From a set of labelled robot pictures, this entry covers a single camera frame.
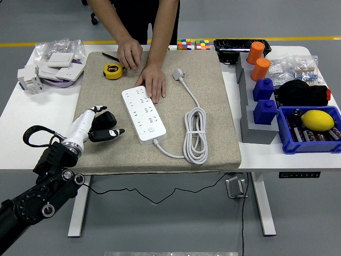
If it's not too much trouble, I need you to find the white wall socket plate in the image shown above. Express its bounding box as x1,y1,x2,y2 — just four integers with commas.
54,65,86,82

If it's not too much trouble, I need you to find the blue plastic bin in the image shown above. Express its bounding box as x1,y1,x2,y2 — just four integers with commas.
276,105,341,155

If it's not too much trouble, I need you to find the yellow lemon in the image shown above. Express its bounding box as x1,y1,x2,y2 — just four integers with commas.
301,110,335,132

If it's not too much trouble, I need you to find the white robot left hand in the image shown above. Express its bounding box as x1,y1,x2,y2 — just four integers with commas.
65,105,125,146

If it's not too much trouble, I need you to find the white plastic plate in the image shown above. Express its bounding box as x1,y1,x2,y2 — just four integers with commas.
38,63,61,80

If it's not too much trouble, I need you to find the black office chair base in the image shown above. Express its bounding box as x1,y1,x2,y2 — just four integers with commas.
81,0,99,26

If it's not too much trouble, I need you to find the white terminal block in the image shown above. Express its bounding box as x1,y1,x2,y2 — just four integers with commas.
17,64,44,96

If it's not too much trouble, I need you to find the grey stepped block stand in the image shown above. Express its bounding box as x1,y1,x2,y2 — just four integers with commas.
235,52,279,145

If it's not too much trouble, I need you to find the white power strip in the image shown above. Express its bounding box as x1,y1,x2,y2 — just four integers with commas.
121,85,168,146

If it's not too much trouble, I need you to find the thin black plug cord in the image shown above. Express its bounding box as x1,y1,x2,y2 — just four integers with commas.
79,171,243,205

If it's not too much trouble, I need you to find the black glossy tray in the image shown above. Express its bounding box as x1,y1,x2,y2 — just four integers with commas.
213,38,272,54

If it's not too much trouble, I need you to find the yellow tape measure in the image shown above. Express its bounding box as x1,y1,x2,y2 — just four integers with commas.
102,63,124,80

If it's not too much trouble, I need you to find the person's right hand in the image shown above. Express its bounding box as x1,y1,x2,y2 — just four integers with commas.
117,37,144,70

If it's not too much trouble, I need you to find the person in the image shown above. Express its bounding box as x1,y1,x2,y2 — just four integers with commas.
87,0,181,104

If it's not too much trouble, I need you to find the silver metal hook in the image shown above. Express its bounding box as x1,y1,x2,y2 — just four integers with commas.
225,176,249,199

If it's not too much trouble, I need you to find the clear bag of white parts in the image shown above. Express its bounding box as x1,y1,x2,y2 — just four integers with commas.
268,57,295,86

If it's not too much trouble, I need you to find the white power cord with plug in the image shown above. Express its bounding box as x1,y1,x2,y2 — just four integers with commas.
153,68,209,165

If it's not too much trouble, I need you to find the clear bag of small parts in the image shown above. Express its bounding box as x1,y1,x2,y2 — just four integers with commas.
34,38,86,65

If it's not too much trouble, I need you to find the black cloth bundle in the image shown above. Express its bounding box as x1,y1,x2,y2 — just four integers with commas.
277,79,332,107

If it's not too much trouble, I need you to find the grey-brown fabric mat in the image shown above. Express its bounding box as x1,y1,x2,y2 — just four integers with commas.
72,50,242,175

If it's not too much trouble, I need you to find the black table control panel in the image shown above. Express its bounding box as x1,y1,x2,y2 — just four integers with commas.
279,172,321,179

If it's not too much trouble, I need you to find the black strap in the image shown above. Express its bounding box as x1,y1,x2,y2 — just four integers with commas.
102,52,122,64

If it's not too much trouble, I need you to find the white table leg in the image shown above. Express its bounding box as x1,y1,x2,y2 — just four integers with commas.
250,172,277,237
67,175,92,238

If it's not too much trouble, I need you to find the blue plastic block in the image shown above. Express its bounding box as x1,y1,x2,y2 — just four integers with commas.
253,99,279,125
253,78,275,102

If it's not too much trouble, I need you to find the clear bag of resistors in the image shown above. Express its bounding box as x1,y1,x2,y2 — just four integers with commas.
289,54,320,86

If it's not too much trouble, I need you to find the white wall switch plate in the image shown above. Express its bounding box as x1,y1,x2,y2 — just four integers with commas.
47,52,75,68

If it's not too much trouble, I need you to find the orange plastic cup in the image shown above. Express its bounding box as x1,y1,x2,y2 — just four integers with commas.
246,41,266,65
250,58,271,83

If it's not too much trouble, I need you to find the black stand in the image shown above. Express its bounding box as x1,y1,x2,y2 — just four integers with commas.
218,52,239,66

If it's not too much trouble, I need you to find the thick black cable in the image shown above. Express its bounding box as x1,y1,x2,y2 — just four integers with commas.
241,172,250,256

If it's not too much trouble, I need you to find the person's left hand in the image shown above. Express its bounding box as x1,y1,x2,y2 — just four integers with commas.
134,63,167,104

